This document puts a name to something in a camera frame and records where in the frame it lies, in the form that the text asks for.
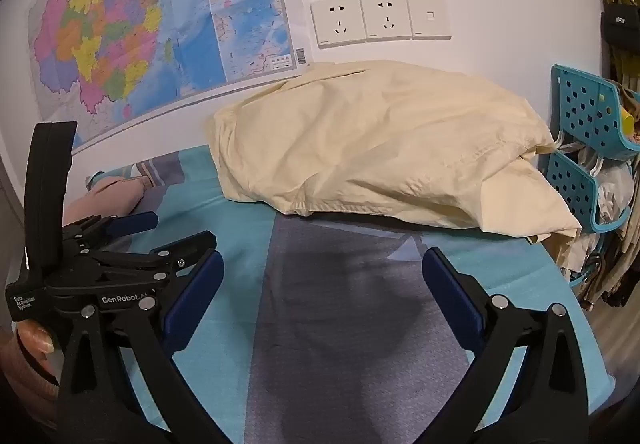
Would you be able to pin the white wall socket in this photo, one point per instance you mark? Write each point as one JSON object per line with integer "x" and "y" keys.
{"x": 338, "y": 21}
{"x": 386, "y": 17}

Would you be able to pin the teal and grey bed sheet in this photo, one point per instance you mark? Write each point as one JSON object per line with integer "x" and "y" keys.
{"x": 325, "y": 324}

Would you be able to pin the teal perforated plastic basket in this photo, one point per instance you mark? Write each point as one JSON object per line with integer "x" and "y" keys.
{"x": 585, "y": 108}
{"x": 567, "y": 184}

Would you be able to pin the black handbag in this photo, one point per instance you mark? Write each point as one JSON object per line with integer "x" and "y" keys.
{"x": 621, "y": 26}

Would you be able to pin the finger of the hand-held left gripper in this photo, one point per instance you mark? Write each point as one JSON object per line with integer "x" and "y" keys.
{"x": 135, "y": 222}
{"x": 185, "y": 249}

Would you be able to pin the colourful wall map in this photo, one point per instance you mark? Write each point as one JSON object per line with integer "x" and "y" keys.
{"x": 150, "y": 23}

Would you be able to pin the white cloth in basket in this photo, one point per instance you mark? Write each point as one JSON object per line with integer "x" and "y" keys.
{"x": 614, "y": 191}

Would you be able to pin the pink pillow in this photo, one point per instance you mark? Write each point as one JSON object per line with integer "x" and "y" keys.
{"x": 110, "y": 196}

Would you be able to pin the cream large garment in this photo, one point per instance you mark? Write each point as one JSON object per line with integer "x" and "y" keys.
{"x": 375, "y": 138}

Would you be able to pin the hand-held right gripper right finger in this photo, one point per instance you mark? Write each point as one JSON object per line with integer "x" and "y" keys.
{"x": 452, "y": 296}

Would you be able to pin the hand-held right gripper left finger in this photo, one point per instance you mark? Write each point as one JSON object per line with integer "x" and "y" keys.
{"x": 192, "y": 306}

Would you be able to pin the person's left hand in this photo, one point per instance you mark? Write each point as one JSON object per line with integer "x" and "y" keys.
{"x": 35, "y": 340}

